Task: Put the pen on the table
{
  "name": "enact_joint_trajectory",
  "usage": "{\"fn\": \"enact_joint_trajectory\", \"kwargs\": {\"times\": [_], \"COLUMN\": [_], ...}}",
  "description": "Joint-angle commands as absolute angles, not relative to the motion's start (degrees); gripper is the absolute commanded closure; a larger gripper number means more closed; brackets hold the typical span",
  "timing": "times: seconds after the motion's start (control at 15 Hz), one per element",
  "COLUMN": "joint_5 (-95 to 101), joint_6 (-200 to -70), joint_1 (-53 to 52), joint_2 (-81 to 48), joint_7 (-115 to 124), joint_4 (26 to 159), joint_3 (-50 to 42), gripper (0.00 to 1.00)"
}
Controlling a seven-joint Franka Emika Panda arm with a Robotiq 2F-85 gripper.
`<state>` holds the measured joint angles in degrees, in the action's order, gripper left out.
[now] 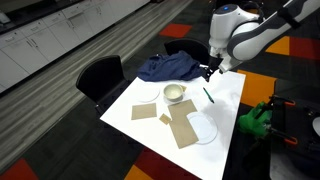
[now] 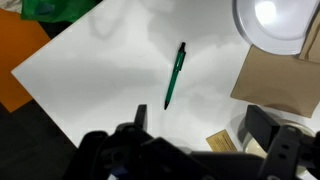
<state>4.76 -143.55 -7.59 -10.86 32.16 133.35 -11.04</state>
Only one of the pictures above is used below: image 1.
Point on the L-shaped brown cardboard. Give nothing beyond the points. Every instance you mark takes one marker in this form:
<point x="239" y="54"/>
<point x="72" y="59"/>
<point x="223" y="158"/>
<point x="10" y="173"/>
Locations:
<point x="181" y="123"/>

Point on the white round disc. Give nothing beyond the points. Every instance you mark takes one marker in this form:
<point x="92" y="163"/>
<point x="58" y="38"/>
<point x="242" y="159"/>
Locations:
<point x="317" y="126"/>

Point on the white bowl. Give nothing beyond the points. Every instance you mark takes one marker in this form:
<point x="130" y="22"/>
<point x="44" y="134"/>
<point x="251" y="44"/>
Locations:
<point x="173" y="91"/>

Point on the small tan square card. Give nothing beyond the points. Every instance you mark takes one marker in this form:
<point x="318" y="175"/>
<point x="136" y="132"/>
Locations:
<point x="165" y="118"/>

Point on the white cabinets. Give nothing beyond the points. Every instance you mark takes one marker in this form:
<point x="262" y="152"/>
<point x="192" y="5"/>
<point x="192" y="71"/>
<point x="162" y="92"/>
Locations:
<point x="40" y="36"/>

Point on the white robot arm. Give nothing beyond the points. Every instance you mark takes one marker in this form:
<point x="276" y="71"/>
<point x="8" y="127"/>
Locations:
<point x="246" y="33"/>

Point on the blue cloth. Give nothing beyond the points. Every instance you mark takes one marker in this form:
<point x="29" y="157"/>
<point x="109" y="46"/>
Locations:
<point x="166" y="68"/>

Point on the large clear plate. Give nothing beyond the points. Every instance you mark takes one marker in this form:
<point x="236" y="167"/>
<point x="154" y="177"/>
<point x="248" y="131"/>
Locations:
<point x="203" y="128"/>

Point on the orange and black clamp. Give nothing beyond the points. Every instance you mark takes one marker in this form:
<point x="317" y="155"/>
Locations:
<point x="286" y="138"/>
<point x="283" y="101"/>

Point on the rectangular brown cardboard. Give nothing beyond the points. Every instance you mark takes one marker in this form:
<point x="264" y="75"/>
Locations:
<point x="144" y="111"/>

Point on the small white plate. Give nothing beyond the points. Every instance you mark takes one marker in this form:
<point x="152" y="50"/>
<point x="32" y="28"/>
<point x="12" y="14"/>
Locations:
<point x="148" y="94"/>

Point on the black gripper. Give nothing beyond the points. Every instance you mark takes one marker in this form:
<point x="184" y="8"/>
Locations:
<point x="214" y="64"/>

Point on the green pen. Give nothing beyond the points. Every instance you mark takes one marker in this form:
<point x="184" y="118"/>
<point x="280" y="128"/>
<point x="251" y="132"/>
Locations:
<point x="208" y="95"/>

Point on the black stand platform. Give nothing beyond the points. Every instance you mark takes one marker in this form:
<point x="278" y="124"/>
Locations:
<point x="298" y="123"/>

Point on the small tan card piece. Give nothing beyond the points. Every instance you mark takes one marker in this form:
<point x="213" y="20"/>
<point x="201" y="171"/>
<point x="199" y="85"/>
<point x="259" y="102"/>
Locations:
<point x="183" y="88"/>

